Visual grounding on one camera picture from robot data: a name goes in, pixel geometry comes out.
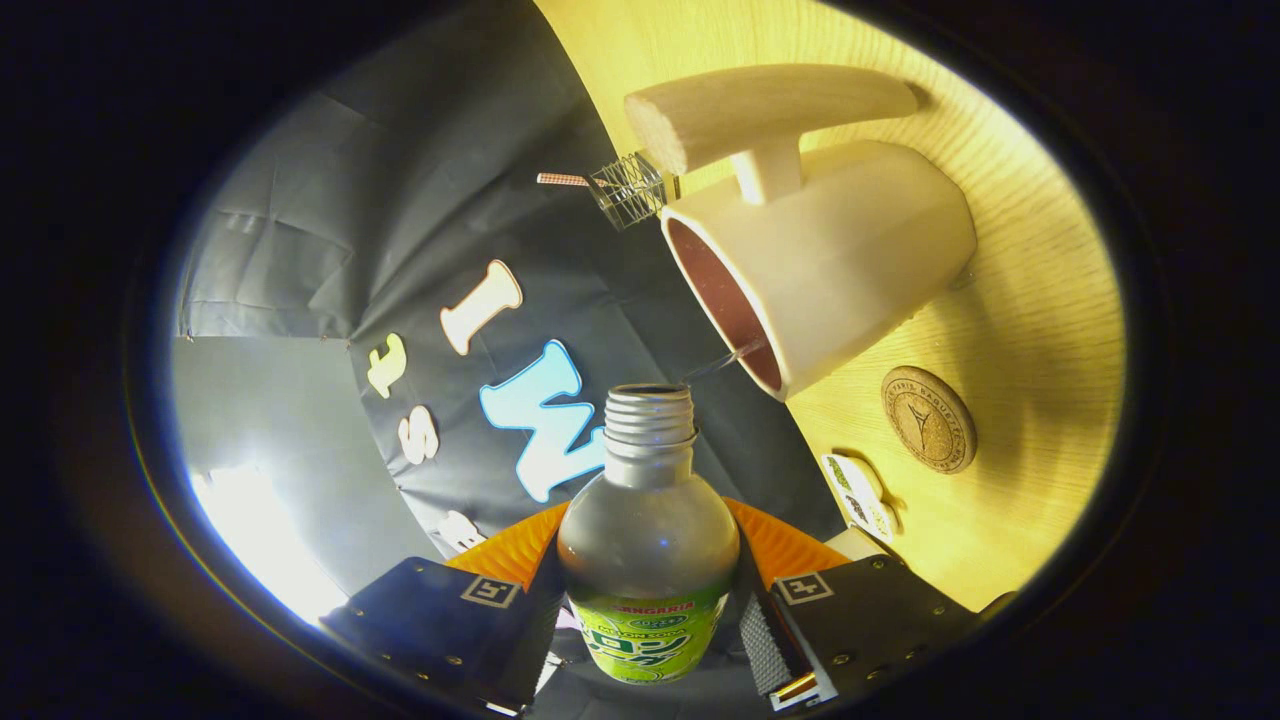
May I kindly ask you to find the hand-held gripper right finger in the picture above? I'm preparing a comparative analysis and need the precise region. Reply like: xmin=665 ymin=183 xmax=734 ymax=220
xmin=722 ymin=497 xmax=986 ymax=713

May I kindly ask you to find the round cork coaster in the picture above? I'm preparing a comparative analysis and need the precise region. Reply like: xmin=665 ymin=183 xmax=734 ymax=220
xmin=881 ymin=365 xmax=978 ymax=475

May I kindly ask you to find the wooden table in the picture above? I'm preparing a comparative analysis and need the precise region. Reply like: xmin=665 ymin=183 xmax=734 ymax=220
xmin=535 ymin=0 xmax=1126 ymax=613

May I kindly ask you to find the white cup with wooden handle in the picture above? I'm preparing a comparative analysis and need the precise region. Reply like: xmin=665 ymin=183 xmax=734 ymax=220
xmin=623 ymin=64 xmax=978 ymax=402

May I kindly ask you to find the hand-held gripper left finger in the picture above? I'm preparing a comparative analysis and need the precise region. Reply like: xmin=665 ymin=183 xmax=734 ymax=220
xmin=320 ymin=500 xmax=571 ymax=716

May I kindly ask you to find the wire basket holder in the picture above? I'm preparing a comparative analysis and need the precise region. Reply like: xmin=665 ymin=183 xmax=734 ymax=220
xmin=586 ymin=150 xmax=681 ymax=231

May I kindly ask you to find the white divided tray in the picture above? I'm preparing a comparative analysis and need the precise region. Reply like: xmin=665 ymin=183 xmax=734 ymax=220
xmin=822 ymin=453 xmax=901 ymax=544

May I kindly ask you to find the black backdrop cloth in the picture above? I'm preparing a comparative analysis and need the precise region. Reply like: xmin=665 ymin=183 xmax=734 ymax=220
xmin=175 ymin=0 xmax=846 ymax=601

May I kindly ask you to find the silver bottle with green label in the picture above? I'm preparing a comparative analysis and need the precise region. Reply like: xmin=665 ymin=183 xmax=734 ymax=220
xmin=556 ymin=384 xmax=742 ymax=685

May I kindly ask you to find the clear juice stream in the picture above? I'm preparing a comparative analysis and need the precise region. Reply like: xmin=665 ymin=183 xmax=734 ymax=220
xmin=680 ymin=340 xmax=769 ymax=385

